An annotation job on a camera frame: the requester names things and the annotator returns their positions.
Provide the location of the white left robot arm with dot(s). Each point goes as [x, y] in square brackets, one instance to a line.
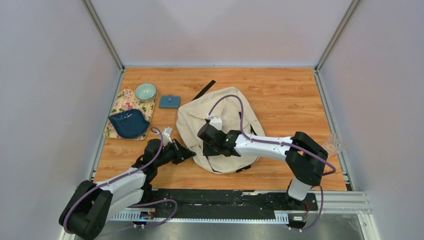
[93, 204]

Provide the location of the small blue wallet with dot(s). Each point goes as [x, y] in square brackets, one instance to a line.
[169, 102]

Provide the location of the clear plastic cup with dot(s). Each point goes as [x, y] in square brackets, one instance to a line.
[334, 144]

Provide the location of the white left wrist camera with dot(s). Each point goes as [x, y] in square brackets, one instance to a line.
[166, 135]

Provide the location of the pale green ceramic bowl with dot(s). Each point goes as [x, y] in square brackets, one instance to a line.
[146, 92]

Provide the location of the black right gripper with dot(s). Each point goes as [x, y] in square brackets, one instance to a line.
[206, 151]

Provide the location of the dark blue leaf dish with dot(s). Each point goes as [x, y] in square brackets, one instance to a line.
[129, 124]

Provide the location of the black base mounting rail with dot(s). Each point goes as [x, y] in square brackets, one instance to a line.
[223, 206]

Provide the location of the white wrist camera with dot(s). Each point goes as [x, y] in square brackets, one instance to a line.
[166, 135]
[215, 121]

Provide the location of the beige canvas backpack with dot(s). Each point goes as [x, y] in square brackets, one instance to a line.
[192, 116]

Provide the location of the floral cloth placemat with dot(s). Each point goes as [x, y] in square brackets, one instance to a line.
[127, 100]

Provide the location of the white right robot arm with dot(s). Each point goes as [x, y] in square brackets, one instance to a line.
[306, 159]

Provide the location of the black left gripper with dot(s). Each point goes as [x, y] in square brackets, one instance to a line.
[181, 153]

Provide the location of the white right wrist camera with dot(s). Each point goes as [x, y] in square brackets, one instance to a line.
[215, 121]

